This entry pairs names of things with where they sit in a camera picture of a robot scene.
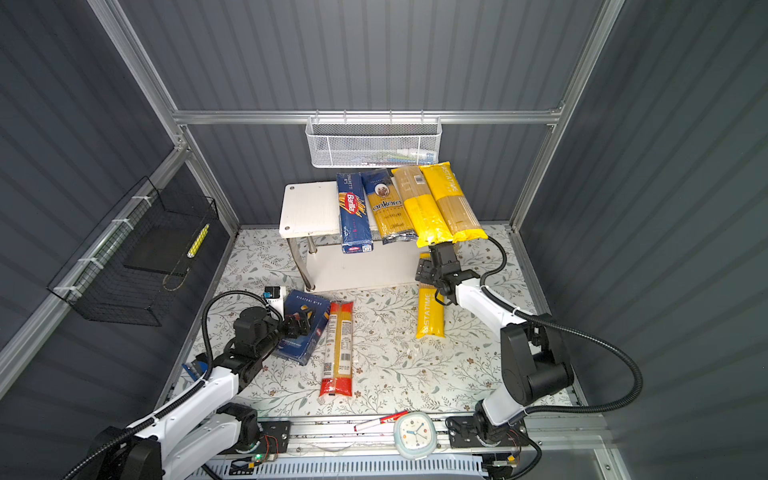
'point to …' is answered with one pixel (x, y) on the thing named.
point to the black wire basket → (121, 271)
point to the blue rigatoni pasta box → (305, 321)
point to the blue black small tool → (198, 367)
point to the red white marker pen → (381, 420)
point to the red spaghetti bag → (337, 378)
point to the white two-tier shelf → (309, 220)
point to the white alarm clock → (415, 435)
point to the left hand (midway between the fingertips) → (301, 308)
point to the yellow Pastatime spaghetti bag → (431, 316)
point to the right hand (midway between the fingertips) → (434, 270)
